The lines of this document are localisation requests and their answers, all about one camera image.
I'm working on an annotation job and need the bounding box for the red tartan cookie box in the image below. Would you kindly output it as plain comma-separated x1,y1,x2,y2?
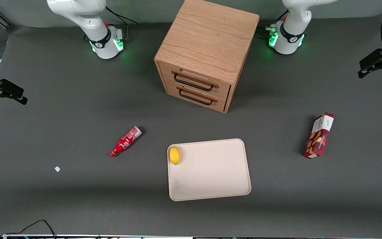
303,112,335,159

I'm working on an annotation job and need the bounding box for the beige plastic tray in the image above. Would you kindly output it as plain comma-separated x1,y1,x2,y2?
167,138,252,202

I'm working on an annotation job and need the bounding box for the red cola bottle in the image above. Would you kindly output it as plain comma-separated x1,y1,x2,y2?
109,126,143,158

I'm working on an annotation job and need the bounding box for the wooden cabinet drawer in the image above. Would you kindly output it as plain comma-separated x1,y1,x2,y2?
165,81,228,113
158,61,232,101

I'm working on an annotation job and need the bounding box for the wooden two-drawer cabinet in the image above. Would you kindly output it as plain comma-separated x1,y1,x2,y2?
154,0,260,114

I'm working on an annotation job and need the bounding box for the yellow lemon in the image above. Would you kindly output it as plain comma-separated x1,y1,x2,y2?
169,146,181,165

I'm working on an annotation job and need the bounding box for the black left arm base cable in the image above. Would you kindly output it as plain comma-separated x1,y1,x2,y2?
257,9,290,38

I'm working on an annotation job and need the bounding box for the black arm base cable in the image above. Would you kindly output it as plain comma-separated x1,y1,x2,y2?
257,9,290,38
106,6,139,42

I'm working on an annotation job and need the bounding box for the black right arm base cable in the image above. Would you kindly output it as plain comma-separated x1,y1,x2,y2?
106,6,139,42

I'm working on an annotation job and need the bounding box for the black cable at table edge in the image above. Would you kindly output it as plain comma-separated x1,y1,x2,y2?
0,219,57,238

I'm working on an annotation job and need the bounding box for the wood and black drawer handle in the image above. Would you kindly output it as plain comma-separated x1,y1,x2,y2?
171,70,219,92
177,86,218,106

